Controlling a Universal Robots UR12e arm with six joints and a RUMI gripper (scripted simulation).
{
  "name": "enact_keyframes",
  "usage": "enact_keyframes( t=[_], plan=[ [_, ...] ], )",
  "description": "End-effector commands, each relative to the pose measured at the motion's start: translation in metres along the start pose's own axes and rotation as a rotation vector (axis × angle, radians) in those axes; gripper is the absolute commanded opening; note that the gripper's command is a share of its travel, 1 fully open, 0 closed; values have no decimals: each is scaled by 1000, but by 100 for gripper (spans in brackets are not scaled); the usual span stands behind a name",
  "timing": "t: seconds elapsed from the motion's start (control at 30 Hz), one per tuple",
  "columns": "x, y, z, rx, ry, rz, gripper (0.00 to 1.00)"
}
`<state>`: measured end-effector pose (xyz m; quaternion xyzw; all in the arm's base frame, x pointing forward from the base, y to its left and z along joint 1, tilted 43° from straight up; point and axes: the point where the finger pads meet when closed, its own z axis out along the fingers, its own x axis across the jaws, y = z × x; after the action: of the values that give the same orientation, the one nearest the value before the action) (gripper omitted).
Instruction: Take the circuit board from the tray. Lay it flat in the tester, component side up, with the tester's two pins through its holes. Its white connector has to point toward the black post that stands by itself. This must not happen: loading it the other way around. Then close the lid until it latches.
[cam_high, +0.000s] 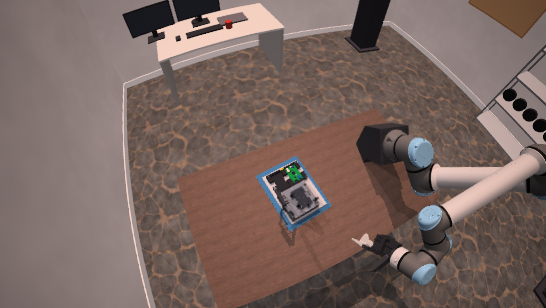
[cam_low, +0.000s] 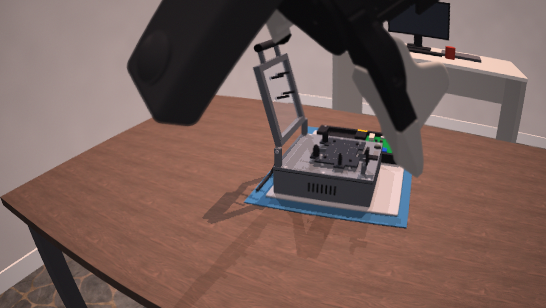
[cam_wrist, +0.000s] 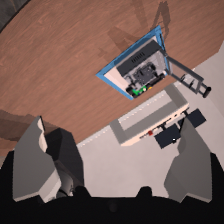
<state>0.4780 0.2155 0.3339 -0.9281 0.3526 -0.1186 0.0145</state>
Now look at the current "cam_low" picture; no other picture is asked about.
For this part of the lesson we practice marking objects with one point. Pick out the green circuit board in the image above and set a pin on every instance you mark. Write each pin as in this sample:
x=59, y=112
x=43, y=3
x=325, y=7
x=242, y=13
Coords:
x=381, y=139

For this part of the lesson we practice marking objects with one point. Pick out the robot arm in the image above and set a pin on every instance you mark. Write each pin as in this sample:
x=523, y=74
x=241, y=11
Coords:
x=187, y=51

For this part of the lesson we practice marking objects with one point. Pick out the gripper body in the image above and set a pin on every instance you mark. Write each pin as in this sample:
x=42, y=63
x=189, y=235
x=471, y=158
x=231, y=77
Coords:
x=321, y=19

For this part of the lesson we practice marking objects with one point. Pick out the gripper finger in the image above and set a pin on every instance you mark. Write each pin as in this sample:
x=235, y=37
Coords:
x=280, y=34
x=382, y=76

